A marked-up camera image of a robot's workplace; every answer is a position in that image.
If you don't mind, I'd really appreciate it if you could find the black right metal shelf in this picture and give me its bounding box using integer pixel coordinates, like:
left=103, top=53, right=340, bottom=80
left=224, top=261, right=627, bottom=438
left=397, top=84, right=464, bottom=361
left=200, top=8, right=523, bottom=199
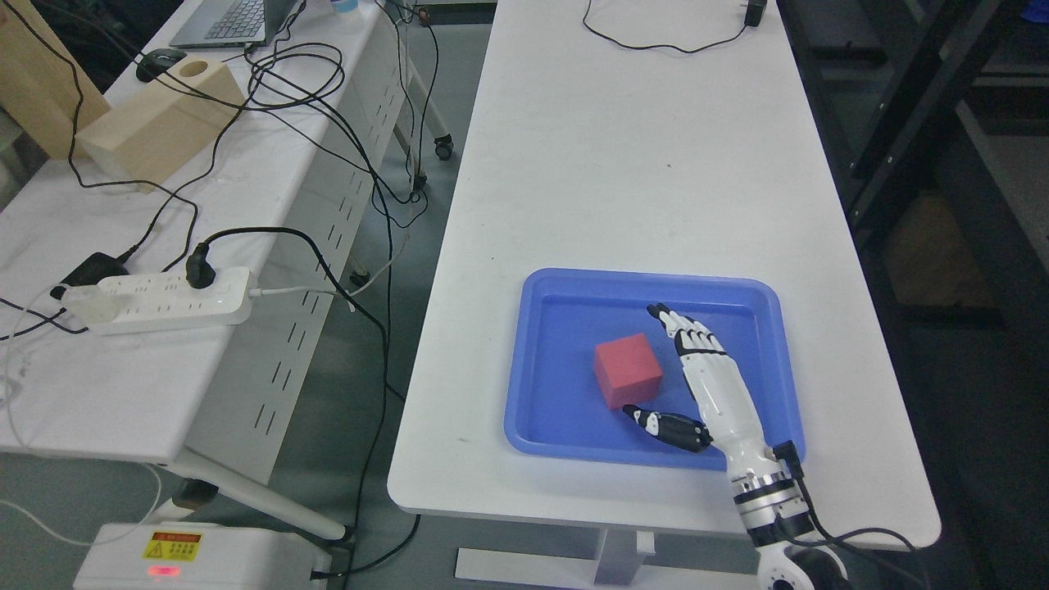
left=773, top=1, right=1048, bottom=589

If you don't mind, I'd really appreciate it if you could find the black power adapter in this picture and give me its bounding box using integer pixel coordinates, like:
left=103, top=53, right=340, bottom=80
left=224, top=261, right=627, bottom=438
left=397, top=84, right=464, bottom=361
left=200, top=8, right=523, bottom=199
left=48, top=249, right=136, bottom=300

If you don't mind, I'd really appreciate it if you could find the pink foam block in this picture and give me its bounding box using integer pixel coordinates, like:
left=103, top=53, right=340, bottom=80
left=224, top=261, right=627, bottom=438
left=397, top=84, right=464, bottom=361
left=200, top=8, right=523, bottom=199
left=593, top=333, right=664, bottom=410

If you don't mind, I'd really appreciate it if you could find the white black floor unit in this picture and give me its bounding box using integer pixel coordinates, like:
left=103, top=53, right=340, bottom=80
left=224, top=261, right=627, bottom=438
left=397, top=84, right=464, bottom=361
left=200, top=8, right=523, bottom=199
left=74, top=523, right=331, bottom=589

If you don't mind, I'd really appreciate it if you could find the white folding side table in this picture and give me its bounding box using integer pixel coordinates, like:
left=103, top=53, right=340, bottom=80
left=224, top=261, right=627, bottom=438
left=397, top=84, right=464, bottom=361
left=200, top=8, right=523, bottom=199
left=2, top=1, right=410, bottom=542

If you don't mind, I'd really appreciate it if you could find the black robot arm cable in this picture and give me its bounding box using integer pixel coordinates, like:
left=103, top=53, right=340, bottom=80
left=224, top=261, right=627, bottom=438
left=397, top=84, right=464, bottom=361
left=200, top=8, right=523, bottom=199
left=772, top=440, right=935, bottom=590

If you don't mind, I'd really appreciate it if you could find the black cable on desk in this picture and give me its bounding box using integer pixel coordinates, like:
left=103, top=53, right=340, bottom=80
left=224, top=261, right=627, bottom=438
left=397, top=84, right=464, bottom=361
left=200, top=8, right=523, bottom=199
left=582, top=0, right=769, bottom=56

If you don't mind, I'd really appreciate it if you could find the black computer mouse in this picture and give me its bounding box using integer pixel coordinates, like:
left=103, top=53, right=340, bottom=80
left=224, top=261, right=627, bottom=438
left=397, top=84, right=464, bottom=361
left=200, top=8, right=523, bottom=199
left=135, top=48, right=187, bottom=84

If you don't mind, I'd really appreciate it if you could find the wooden block with hole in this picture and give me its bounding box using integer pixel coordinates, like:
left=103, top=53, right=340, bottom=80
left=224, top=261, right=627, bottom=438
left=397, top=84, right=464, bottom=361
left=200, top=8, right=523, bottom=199
left=74, top=55, right=244, bottom=193

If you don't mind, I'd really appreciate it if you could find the blue plastic tray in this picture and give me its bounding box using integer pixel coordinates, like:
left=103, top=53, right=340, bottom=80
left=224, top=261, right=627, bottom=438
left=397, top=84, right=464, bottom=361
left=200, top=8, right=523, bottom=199
left=504, top=268, right=806, bottom=471

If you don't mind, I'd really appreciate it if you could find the white power strip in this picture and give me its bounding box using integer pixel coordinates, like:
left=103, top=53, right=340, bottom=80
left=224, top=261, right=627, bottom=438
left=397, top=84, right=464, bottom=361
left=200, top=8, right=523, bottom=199
left=61, top=266, right=257, bottom=335

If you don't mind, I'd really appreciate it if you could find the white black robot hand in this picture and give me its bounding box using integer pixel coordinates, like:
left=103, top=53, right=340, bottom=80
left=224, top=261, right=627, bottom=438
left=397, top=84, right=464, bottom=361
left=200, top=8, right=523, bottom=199
left=622, top=303, right=783, bottom=487

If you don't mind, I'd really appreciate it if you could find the white standing desk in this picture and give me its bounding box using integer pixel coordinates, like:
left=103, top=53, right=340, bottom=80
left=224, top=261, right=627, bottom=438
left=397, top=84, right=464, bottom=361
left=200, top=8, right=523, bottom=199
left=387, top=1, right=942, bottom=547

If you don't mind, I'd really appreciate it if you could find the silver laptop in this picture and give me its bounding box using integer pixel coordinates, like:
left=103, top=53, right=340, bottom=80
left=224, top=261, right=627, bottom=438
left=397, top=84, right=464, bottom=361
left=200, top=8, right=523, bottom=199
left=170, top=1, right=293, bottom=49

